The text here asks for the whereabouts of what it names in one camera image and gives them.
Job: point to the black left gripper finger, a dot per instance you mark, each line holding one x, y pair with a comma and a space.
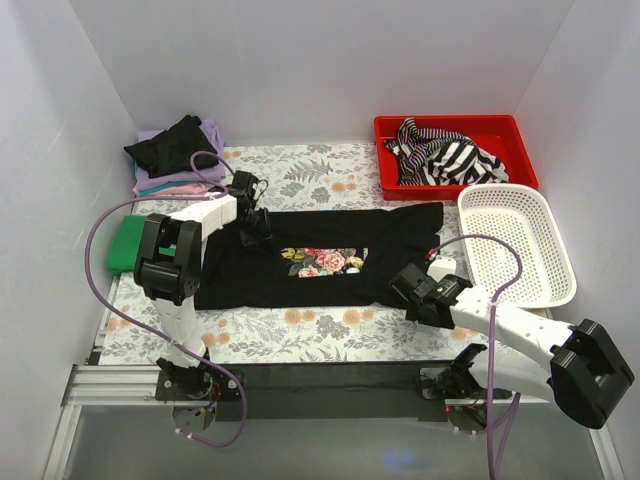
263, 222
252, 237

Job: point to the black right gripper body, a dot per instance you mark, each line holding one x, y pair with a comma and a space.
405, 288

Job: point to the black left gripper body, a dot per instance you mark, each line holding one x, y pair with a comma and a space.
255, 226

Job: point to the black floral print t-shirt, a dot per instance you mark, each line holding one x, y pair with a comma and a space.
329, 258

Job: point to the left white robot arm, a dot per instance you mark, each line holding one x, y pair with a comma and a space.
170, 256

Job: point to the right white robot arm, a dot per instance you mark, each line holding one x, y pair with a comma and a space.
545, 342

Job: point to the folded pink shirt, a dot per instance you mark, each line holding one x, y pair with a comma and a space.
174, 189

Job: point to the floral patterned table mat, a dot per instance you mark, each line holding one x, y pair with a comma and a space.
303, 177

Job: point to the folded teal shirt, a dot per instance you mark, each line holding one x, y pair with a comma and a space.
145, 182

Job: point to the folded lavender shirt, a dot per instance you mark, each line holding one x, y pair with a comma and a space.
213, 134

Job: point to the folded black shirt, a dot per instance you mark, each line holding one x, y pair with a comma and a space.
169, 152

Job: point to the white perforated plastic basket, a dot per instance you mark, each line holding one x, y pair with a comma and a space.
521, 217

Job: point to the folded green shirt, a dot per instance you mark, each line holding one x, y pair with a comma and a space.
124, 247

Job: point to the black white striped shirt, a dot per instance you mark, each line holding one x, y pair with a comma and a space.
438, 157

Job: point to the red plastic tray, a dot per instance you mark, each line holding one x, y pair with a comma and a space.
497, 134

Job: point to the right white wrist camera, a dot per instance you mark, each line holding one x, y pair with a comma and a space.
438, 267

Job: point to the aluminium frame rail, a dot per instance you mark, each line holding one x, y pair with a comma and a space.
564, 381

